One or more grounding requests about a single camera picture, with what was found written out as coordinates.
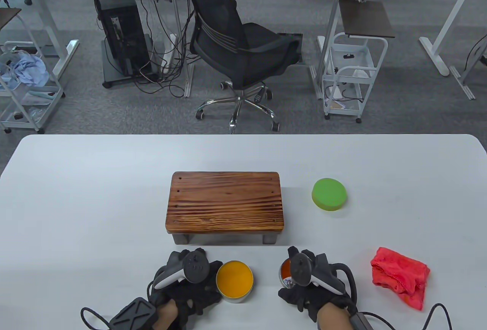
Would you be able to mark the dark brown board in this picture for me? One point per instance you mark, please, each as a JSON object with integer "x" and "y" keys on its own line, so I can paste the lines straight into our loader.
{"x": 365, "y": 18}

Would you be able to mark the red cloth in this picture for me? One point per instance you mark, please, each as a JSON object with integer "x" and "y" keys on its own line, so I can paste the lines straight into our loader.
{"x": 403, "y": 273}

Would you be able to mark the black mesh office chair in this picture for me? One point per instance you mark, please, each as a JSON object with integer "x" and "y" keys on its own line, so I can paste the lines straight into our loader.
{"x": 228, "y": 40}

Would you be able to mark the person's left forearm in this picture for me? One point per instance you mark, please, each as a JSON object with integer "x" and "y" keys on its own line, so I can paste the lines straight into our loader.
{"x": 169, "y": 314}

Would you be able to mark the green round sponge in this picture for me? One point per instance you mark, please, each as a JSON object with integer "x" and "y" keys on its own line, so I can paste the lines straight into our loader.
{"x": 329, "y": 193}

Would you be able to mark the black floor box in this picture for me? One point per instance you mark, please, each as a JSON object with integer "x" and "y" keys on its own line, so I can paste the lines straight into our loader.
{"x": 293, "y": 36}

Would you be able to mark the brown wooden stool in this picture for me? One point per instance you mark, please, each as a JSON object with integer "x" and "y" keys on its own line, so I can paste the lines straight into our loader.
{"x": 224, "y": 200}

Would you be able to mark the dark brown side table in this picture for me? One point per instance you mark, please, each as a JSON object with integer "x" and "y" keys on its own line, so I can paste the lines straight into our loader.
{"x": 7, "y": 16}

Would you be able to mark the white paper bag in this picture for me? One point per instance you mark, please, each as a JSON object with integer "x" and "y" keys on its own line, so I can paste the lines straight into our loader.
{"x": 361, "y": 73}

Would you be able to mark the white power strip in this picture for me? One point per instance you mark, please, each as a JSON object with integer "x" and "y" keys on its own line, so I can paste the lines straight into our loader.
{"x": 167, "y": 58}

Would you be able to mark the red label tin lid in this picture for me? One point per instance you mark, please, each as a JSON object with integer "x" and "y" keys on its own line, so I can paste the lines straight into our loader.
{"x": 285, "y": 270}

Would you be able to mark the black box wrist camera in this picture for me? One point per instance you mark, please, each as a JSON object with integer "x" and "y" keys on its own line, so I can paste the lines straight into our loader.
{"x": 361, "y": 322}

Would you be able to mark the round silver wood wax tin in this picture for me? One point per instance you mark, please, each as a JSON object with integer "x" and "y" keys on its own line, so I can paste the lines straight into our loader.
{"x": 234, "y": 278}

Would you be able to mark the grey rolling computer stand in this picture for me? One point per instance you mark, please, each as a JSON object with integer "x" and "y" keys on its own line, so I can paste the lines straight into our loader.
{"x": 114, "y": 77}

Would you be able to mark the black and white controller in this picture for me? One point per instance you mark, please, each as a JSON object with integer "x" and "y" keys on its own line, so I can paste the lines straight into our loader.
{"x": 300, "y": 269}
{"x": 194, "y": 267}

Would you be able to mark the yellowish booklet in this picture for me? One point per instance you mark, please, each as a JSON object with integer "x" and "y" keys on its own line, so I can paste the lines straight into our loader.
{"x": 336, "y": 104}

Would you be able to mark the black computer tower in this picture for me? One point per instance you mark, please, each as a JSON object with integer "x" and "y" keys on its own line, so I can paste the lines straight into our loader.
{"x": 125, "y": 40}

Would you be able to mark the light blue cloth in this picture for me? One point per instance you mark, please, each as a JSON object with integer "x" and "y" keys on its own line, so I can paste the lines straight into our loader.
{"x": 26, "y": 71}

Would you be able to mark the black lattice wrist mount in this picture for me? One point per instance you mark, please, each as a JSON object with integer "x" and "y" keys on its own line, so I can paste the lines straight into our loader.
{"x": 133, "y": 314}

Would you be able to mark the person's left hand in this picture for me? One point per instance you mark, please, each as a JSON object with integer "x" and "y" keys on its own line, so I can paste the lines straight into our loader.
{"x": 190, "y": 295}

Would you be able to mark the person's right hand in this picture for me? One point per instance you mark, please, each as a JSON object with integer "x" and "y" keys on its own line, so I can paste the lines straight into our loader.
{"x": 304, "y": 296}

